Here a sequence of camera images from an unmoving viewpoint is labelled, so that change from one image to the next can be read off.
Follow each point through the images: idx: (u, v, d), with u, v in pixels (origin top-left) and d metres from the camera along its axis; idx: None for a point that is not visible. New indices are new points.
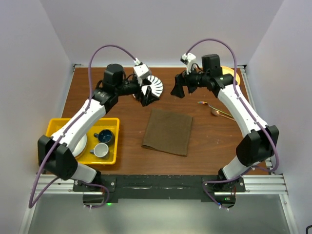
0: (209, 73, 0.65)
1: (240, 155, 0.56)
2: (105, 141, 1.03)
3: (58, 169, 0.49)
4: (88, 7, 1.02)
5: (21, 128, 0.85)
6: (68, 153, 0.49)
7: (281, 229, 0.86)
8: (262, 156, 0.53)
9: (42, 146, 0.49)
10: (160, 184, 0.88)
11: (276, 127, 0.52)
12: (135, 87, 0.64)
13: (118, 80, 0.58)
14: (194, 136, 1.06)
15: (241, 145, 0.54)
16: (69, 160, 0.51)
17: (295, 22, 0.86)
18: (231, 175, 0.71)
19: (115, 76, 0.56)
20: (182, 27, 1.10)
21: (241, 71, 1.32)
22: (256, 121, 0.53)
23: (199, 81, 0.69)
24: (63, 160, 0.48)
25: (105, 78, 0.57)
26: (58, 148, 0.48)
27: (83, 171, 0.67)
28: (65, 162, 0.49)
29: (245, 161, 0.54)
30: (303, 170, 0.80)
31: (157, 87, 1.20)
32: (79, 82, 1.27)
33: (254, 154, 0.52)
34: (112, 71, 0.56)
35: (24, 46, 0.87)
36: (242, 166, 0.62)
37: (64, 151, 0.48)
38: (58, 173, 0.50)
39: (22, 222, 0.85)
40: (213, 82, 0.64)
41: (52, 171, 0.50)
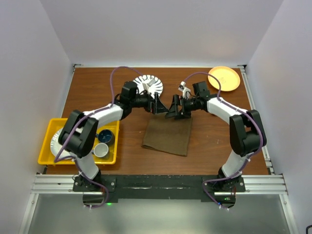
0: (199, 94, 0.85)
1: (235, 148, 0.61)
2: (105, 141, 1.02)
3: (83, 138, 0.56)
4: (88, 8, 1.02)
5: (21, 128, 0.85)
6: (95, 126, 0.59)
7: (281, 229, 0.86)
8: (254, 143, 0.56)
9: (75, 116, 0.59)
10: (160, 184, 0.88)
11: (256, 111, 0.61)
12: (145, 100, 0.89)
13: (132, 93, 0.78)
14: (194, 136, 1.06)
15: (232, 136, 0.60)
16: (91, 137, 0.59)
17: (295, 22, 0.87)
18: (230, 172, 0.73)
19: (130, 91, 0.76)
20: (182, 27, 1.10)
21: (241, 70, 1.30)
22: (236, 108, 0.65)
23: (193, 101, 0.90)
24: (92, 128, 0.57)
25: (123, 92, 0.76)
26: (90, 119, 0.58)
27: (88, 163, 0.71)
28: (90, 133, 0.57)
29: (240, 150, 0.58)
30: (303, 170, 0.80)
31: (157, 87, 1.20)
32: (79, 82, 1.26)
33: (243, 137, 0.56)
34: (128, 88, 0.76)
35: (24, 46, 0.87)
36: (238, 157, 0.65)
37: (96, 121, 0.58)
38: (80, 142, 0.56)
39: (22, 222, 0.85)
40: (202, 101, 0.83)
41: (75, 141, 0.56)
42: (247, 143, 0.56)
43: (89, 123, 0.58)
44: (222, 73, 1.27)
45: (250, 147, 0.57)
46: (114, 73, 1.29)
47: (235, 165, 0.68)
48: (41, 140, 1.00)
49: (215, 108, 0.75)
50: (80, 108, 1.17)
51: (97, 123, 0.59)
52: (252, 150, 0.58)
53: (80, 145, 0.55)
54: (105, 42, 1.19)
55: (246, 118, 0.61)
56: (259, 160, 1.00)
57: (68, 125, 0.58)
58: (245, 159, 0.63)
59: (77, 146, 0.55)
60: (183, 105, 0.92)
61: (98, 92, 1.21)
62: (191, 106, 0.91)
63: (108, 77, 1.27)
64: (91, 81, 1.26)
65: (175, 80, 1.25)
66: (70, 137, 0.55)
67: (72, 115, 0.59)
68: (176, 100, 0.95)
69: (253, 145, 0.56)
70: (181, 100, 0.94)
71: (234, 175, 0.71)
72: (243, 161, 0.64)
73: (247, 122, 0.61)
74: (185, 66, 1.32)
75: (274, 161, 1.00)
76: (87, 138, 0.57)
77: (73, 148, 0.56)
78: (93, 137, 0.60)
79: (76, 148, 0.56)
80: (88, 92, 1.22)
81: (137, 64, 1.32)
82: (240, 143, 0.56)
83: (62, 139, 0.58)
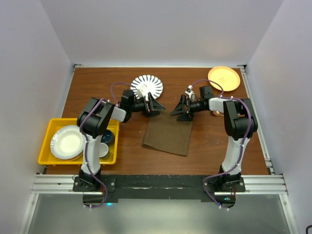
0: (204, 97, 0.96)
1: (228, 132, 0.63)
2: (105, 140, 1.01)
3: (101, 119, 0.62)
4: (88, 9, 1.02)
5: (22, 128, 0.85)
6: (111, 111, 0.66)
7: (281, 229, 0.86)
8: (245, 126, 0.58)
9: (93, 101, 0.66)
10: (160, 184, 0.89)
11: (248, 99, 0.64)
12: (143, 105, 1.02)
13: (131, 100, 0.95)
14: (194, 136, 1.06)
15: (226, 121, 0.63)
16: (107, 120, 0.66)
17: (295, 23, 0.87)
18: (228, 166, 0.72)
19: (129, 98, 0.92)
20: (182, 27, 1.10)
21: (241, 70, 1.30)
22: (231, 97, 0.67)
23: (199, 103, 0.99)
24: (109, 111, 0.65)
25: (122, 100, 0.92)
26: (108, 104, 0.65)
27: (96, 153, 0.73)
28: (107, 115, 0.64)
29: (231, 132, 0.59)
30: (303, 170, 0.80)
31: (157, 87, 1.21)
32: (79, 82, 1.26)
33: (235, 118, 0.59)
34: (126, 96, 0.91)
35: (24, 46, 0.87)
36: (232, 143, 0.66)
37: (113, 106, 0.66)
38: (99, 121, 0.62)
39: (22, 222, 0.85)
40: (205, 102, 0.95)
41: (93, 120, 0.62)
42: (238, 124, 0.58)
43: (107, 107, 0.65)
44: (222, 73, 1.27)
45: (242, 130, 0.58)
46: (114, 73, 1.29)
47: (232, 156, 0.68)
48: (41, 140, 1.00)
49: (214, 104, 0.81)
50: (81, 108, 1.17)
51: (113, 108, 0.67)
52: (244, 133, 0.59)
53: (99, 124, 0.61)
54: (105, 43, 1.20)
55: (240, 105, 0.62)
56: (259, 160, 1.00)
57: (86, 107, 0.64)
58: (240, 144, 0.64)
59: (95, 125, 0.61)
60: (189, 105, 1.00)
61: (98, 92, 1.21)
62: (197, 107, 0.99)
63: (108, 77, 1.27)
64: (91, 80, 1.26)
65: (175, 80, 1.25)
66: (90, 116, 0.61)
67: (90, 99, 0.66)
68: (184, 100, 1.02)
69: (244, 127, 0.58)
70: (187, 100, 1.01)
71: (231, 169, 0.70)
72: (238, 147, 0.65)
73: (241, 109, 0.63)
74: (185, 66, 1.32)
75: (275, 161, 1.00)
76: (105, 119, 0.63)
77: (91, 126, 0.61)
78: (107, 121, 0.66)
79: (94, 126, 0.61)
80: (88, 92, 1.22)
81: (137, 64, 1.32)
82: (231, 124, 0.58)
83: (78, 120, 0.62)
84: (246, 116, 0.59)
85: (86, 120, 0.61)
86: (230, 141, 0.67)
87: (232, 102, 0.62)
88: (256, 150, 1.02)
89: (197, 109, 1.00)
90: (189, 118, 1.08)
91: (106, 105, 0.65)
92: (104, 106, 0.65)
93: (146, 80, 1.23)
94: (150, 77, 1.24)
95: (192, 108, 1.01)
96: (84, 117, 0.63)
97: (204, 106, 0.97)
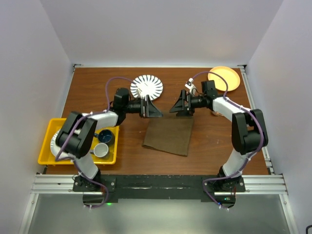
0: (207, 92, 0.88)
1: (236, 146, 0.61)
2: (105, 141, 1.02)
3: (81, 140, 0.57)
4: (88, 8, 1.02)
5: (22, 128, 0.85)
6: (94, 127, 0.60)
7: (281, 229, 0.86)
8: (256, 144, 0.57)
9: (74, 117, 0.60)
10: (160, 184, 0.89)
11: (260, 110, 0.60)
12: (139, 107, 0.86)
13: (125, 100, 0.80)
14: (194, 136, 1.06)
15: (234, 134, 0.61)
16: (89, 138, 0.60)
17: (295, 23, 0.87)
18: (230, 172, 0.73)
19: (123, 98, 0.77)
20: (182, 27, 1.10)
21: (241, 70, 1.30)
22: (241, 106, 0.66)
23: (201, 99, 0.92)
24: (90, 128, 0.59)
25: (115, 99, 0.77)
26: (88, 121, 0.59)
27: (87, 164, 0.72)
28: (88, 133, 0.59)
29: (241, 148, 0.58)
30: (303, 170, 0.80)
31: (157, 87, 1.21)
32: (79, 82, 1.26)
33: (244, 136, 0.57)
34: (120, 95, 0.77)
35: (24, 46, 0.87)
36: (238, 156, 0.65)
37: (95, 121, 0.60)
38: (80, 142, 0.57)
39: (22, 222, 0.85)
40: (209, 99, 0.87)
41: (73, 143, 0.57)
42: (247, 141, 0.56)
43: (88, 123, 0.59)
44: (222, 73, 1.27)
45: (251, 146, 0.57)
46: (114, 73, 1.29)
47: (235, 165, 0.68)
48: (41, 140, 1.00)
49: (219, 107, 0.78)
50: (81, 108, 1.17)
51: (95, 123, 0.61)
52: (253, 149, 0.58)
53: (80, 145, 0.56)
54: (105, 42, 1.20)
55: (249, 117, 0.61)
56: (259, 160, 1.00)
57: (66, 125, 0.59)
58: (245, 157, 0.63)
59: (75, 147, 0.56)
60: (189, 101, 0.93)
61: (98, 92, 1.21)
62: (198, 103, 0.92)
63: (108, 77, 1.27)
64: (91, 81, 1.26)
65: (175, 80, 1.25)
66: (69, 137, 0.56)
67: (70, 115, 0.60)
68: (184, 95, 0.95)
69: (255, 145, 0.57)
70: (188, 96, 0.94)
71: (233, 175, 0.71)
72: (243, 160, 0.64)
73: (250, 121, 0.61)
74: (186, 66, 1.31)
75: (274, 161, 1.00)
76: (87, 139, 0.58)
77: (71, 148, 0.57)
78: (91, 137, 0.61)
79: (75, 148, 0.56)
80: (88, 92, 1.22)
81: (137, 65, 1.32)
82: (241, 141, 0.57)
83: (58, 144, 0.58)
84: (256, 131, 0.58)
85: (66, 142, 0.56)
86: (236, 152, 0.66)
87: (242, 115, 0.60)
88: (256, 150, 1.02)
89: (198, 106, 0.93)
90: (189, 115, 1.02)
91: (87, 122, 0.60)
92: (86, 122, 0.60)
93: (146, 80, 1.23)
94: (150, 77, 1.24)
95: (193, 105, 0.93)
96: (64, 137, 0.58)
97: (206, 103, 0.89)
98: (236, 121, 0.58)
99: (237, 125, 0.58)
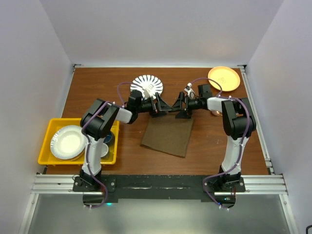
0: (203, 95, 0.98)
1: (227, 132, 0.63)
2: (105, 141, 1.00)
3: (104, 122, 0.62)
4: (88, 8, 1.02)
5: (22, 129, 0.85)
6: (116, 113, 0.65)
7: (281, 229, 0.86)
8: (243, 125, 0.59)
9: (98, 103, 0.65)
10: (160, 184, 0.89)
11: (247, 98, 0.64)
12: (149, 105, 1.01)
13: (138, 101, 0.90)
14: (194, 136, 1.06)
15: (224, 121, 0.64)
16: (111, 122, 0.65)
17: (295, 23, 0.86)
18: (228, 167, 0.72)
19: (136, 100, 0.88)
20: (183, 27, 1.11)
21: (241, 70, 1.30)
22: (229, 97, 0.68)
23: (197, 101, 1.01)
24: (113, 113, 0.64)
25: (129, 101, 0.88)
26: (112, 106, 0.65)
27: (97, 155, 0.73)
28: (111, 117, 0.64)
29: (230, 131, 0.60)
30: (303, 170, 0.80)
31: (157, 87, 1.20)
32: (79, 82, 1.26)
33: (233, 118, 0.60)
34: (134, 97, 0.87)
35: (24, 46, 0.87)
36: (231, 143, 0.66)
37: (118, 108, 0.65)
38: (102, 124, 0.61)
39: (22, 222, 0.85)
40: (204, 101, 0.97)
41: (96, 123, 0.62)
42: (236, 124, 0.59)
43: (111, 108, 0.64)
44: (222, 72, 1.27)
45: (240, 129, 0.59)
46: (113, 73, 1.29)
47: (232, 156, 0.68)
48: (41, 140, 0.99)
49: (212, 103, 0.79)
50: (81, 108, 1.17)
51: (118, 110, 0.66)
52: (243, 132, 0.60)
53: (102, 126, 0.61)
54: (105, 42, 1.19)
55: (238, 105, 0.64)
56: (259, 160, 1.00)
57: (90, 108, 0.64)
58: (239, 144, 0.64)
59: (97, 127, 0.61)
60: (187, 103, 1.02)
61: (98, 92, 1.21)
62: (195, 105, 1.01)
63: (108, 77, 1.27)
64: (91, 81, 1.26)
65: (175, 80, 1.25)
66: (94, 118, 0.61)
67: (95, 101, 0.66)
68: (182, 96, 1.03)
69: (243, 127, 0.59)
70: (186, 98, 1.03)
71: (232, 169, 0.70)
72: (237, 147, 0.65)
73: (239, 109, 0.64)
74: (186, 66, 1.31)
75: (274, 161, 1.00)
76: (108, 122, 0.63)
77: (93, 128, 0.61)
78: (111, 123, 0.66)
79: (97, 129, 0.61)
80: (88, 92, 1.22)
81: (137, 65, 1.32)
82: (230, 124, 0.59)
83: (82, 121, 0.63)
84: (244, 116, 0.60)
85: (89, 122, 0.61)
86: (229, 141, 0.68)
87: (230, 102, 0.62)
88: (256, 150, 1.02)
89: (195, 107, 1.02)
90: (187, 115, 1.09)
91: (110, 107, 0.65)
92: (109, 107, 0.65)
93: (146, 80, 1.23)
94: (150, 77, 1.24)
95: (190, 107, 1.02)
96: (88, 118, 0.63)
97: (202, 105, 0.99)
98: (224, 106, 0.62)
99: (226, 110, 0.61)
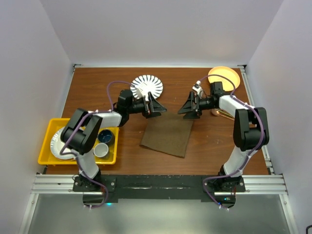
0: (214, 92, 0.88)
1: (236, 142, 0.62)
2: (105, 141, 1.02)
3: (85, 136, 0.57)
4: (88, 8, 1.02)
5: (22, 129, 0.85)
6: (99, 124, 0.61)
7: (281, 229, 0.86)
8: (255, 140, 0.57)
9: (79, 113, 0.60)
10: (160, 184, 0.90)
11: (263, 108, 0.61)
12: (142, 106, 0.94)
13: (128, 102, 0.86)
14: (194, 136, 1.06)
15: (236, 129, 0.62)
16: (94, 134, 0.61)
17: (295, 22, 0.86)
18: (231, 171, 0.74)
19: (126, 100, 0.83)
20: (182, 28, 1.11)
21: (241, 70, 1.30)
22: (245, 104, 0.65)
23: (208, 100, 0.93)
24: (96, 125, 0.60)
25: (119, 101, 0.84)
26: (94, 117, 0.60)
27: (89, 163, 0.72)
28: (93, 129, 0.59)
29: (240, 144, 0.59)
30: (303, 170, 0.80)
31: (157, 87, 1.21)
32: (79, 82, 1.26)
33: (246, 132, 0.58)
34: (124, 97, 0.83)
35: (24, 47, 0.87)
36: (239, 153, 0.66)
37: (101, 118, 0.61)
38: (85, 138, 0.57)
39: (22, 222, 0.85)
40: (215, 97, 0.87)
41: (78, 138, 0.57)
42: (248, 137, 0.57)
43: (93, 120, 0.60)
44: (222, 72, 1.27)
45: (251, 143, 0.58)
46: (113, 73, 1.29)
47: (236, 163, 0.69)
48: (40, 140, 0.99)
49: (225, 104, 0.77)
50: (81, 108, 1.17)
51: (101, 121, 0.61)
52: (252, 146, 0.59)
53: (84, 141, 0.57)
54: (105, 42, 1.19)
55: (253, 115, 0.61)
56: (259, 160, 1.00)
57: (70, 121, 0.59)
58: (246, 155, 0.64)
59: (79, 143, 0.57)
60: (198, 102, 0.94)
61: (98, 92, 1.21)
62: (206, 104, 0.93)
63: (108, 77, 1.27)
64: (91, 81, 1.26)
65: (175, 80, 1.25)
66: (75, 132, 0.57)
67: (76, 111, 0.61)
68: (192, 97, 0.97)
69: (254, 141, 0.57)
70: (196, 98, 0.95)
71: (234, 174, 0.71)
72: (243, 157, 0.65)
73: (253, 119, 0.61)
74: (186, 66, 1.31)
75: (274, 161, 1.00)
76: (91, 135, 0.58)
77: (76, 144, 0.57)
78: (95, 134, 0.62)
79: (79, 144, 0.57)
80: (88, 92, 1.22)
81: (137, 65, 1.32)
82: (241, 136, 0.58)
83: (63, 137, 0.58)
84: (258, 128, 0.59)
85: (70, 137, 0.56)
86: (237, 149, 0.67)
87: (246, 111, 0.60)
88: (256, 150, 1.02)
89: (206, 107, 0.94)
90: (197, 116, 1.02)
91: (92, 119, 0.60)
92: (91, 119, 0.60)
93: (146, 80, 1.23)
94: (150, 77, 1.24)
95: (202, 106, 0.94)
96: (68, 133, 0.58)
97: (213, 101, 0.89)
98: (238, 115, 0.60)
99: (240, 120, 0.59)
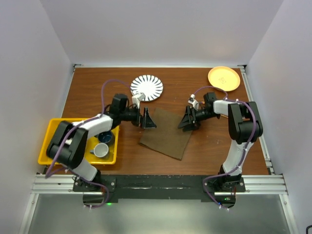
0: (208, 101, 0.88)
1: (232, 136, 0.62)
2: (105, 141, 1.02)
3: (71, 151, 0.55)
4: (88, 8, 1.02)
5: (21, 128, 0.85)
6: (85, 137, 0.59)
7: (281, 229, 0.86)
8: (250, 130, 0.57)
9: (63, 127, 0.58)
10: (160, 184, 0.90)
11: (254, 102, 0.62)
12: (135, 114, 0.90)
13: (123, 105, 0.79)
14: (194, 136, 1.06)
15: (230, 124, 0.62)
16: (81, 147, 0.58)
17: (295, 23, 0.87)
18: (229, 168, 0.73)
19: (122, 101, 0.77)
20: (182, 27, 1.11)
21: (241, 70, 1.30)
22: (236, 100, 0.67)
23: (204, 110, 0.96)
24: (82, 139, 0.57)
25: (114, 101, 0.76)
26: (78, 130, 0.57)
27: (85, 167, 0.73)
28: (79, 143, 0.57)
29: (236, 136, 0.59)
30: (303, 170, 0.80)
31: (157, 87, 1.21)
32: (79, 82, 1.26)
33: (240, 124, 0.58)
34: (119, 98, 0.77)
35: (24, 46, 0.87)
36: (235, 147, 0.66)
37: (86, 131, 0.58)
38: (71, 153, 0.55)
39: (22, 222, 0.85)
40: (209, 104, 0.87)
41: (65, 153, 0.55)
42: (242, 127, 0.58)
43: (78, 134, 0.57)
44: (222, 73, 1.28)
45: (246, 134, 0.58)
46: (113, 73, 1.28)
47: (234, 159, 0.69)
48: (40, 140, 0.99)
49: (219, 106, 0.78)
50: (81, 108, 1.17)
51: (87, 133, 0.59)
52: (248, 137, 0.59)
53: (71, 157, 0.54)
54: (105, 42, 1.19)
55: (245, 108, 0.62)
56: (259, 160, 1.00)
57: (56, 136, 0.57)
58: (243, 148, 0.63)
59: (66, 158, 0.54)
60: (194, 114, 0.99)
61: (98, 92, 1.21)
62: (202, 115, 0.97)
63: (108, 77, 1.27)
64: (91, 81, 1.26)
65: (175, 80, 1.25)
66: (61, 148, 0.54)
67: (60, 126, 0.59)
68: (189, 110, 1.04)
69: (248, 131, 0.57)
70: (192, 110, 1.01)
71: (232, 171, 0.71)
72: (240, 151, 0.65)
73: (246, 113, 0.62)
74: (186, 66, 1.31)
75: (274, 161, 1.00)
76: (77, 150, 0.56)
77: (63, 160, 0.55)
78: (83, 147, 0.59)
79: (66, 160, 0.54)
80: (87, 92, 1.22)
81: (137, 65, 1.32)
82: (236, 127, 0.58)
83: (49, 153, 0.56)
84: (251, 120, 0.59)
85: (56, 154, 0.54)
86: (233, 144, 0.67)
87: (238, 105, 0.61)
88: (256, 150, 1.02)
89: (204, 117, 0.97)
90: (195, 127, 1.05)
91: (77, 132, 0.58)
92: (76, 132, 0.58)
93: (146, 80, 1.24)
94: (150, 77, 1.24)
95: (198, 117, 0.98)
96: (54, 149, 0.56)
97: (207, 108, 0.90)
98: (231, 109, 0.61)
99: (233, 113, 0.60)
